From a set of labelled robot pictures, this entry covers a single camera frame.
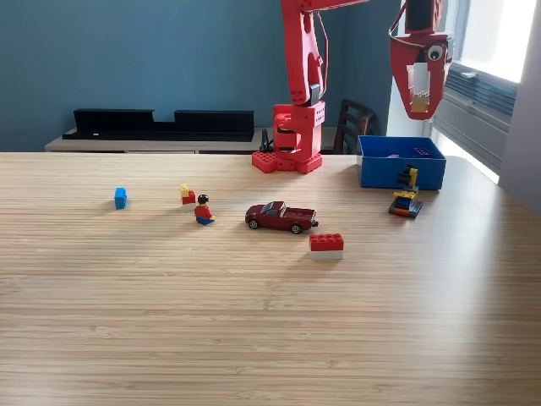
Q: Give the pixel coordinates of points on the black table clamp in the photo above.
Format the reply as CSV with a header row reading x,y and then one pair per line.
x,y
265,144

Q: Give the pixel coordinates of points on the grey vent unit under window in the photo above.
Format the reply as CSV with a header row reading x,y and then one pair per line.
x,y
473,110

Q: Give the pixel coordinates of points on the purple pink brick stack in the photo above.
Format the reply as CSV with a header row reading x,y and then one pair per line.
x,y
422,151

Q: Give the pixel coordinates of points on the bright window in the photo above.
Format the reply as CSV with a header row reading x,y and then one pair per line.
x,y
498,34

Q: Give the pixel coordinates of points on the yellow red white brick stack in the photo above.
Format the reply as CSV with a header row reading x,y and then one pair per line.
x,y
188,198

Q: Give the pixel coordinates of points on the toy figure red shirt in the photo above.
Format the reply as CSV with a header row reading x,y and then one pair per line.
x,y
203,211

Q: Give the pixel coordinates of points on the tan orange red brick stack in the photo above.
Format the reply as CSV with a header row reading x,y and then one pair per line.
x,y
419,105

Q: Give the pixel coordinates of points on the small yellow toy digger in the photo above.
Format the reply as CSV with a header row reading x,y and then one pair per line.
x,y
406,199

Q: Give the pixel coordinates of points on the dark red toy car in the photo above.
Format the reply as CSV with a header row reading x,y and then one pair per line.
x,y
279,216

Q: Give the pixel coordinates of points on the blue plastic bin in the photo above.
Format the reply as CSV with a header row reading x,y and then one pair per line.
x,y
380,173

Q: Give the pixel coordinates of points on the pale wooden sideboard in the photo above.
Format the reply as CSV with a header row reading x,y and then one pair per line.
x,y
127,146

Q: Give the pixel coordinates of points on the small blue lego brick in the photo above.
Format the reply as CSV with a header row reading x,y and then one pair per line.
x,y
120,199

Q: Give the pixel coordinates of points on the dark wooden chair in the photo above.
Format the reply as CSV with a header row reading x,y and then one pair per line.
x,y
351,127

